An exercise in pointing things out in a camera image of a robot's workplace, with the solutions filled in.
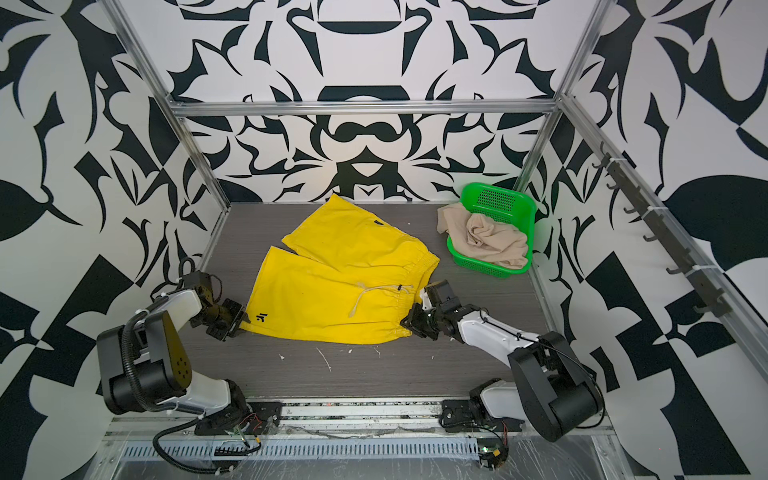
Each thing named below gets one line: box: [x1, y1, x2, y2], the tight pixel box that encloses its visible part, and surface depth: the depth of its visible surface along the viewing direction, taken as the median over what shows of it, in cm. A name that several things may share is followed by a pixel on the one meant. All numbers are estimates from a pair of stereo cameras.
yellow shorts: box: [240, 194, 440, 345], surface depth 101 cm
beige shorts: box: [437, 203, 528, 269], surface depth 99 cm
